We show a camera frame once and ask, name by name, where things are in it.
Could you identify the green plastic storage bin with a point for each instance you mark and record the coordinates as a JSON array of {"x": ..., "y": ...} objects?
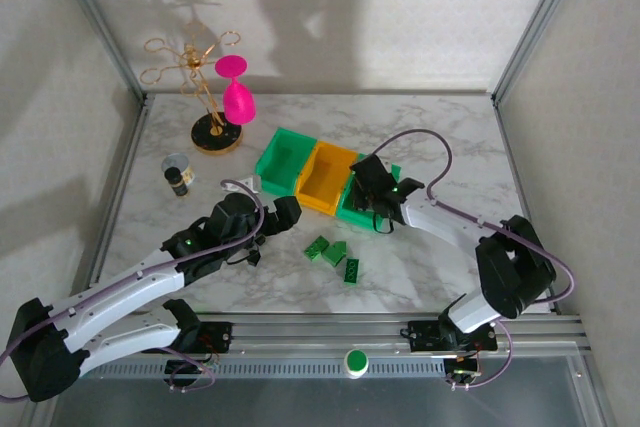
[
  {"x": 350, "y": 214},
  {"x": 285, "y": 157}
]

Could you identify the black lego brick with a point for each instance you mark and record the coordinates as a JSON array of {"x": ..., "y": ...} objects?
[{"x": 254, "y": 258}]

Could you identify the yellow plastic storage bin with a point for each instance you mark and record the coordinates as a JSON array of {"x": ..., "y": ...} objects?
[{"x": 325, "y": 174}]

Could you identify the green lego brick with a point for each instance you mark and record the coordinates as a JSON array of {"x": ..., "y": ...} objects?
[
  {"x": 334, "y": 252},
  {"x": 315, "y": 248},
  {"x": 351, "y": 271}
]

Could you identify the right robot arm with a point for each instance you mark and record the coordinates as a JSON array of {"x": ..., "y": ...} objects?
[{"x": 510, "y": 267}]

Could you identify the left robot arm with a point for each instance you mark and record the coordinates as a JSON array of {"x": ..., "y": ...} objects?
[{"x": 125, "y": 292}]

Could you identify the small black bottle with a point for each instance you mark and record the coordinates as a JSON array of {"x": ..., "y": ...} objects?
[{"x": 177, "y": 184}]

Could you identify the silver tin can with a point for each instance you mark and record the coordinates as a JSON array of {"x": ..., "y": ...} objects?
[{"x": 185, "y": 164}]

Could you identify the pink wine glass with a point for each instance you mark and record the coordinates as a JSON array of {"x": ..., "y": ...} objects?
[{"x": 239, "y": 102}]

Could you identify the green push button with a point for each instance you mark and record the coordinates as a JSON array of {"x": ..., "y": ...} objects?
[{"x": 356, "y": 361}]

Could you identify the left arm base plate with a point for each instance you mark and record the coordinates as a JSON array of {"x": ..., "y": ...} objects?
[{"x": 215, "y": 334}]

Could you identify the aluminum extrusion rail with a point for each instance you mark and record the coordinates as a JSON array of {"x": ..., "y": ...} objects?
[{"x": 320, "y": 332}]

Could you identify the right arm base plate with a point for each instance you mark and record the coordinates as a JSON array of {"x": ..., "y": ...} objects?
[{"x": 425, "y": 334}]

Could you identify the aluminum frame post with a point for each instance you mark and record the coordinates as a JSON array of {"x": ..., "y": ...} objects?
[
  {"x": 95, "y": 22},
  {"x": 535, "y": 22}
]

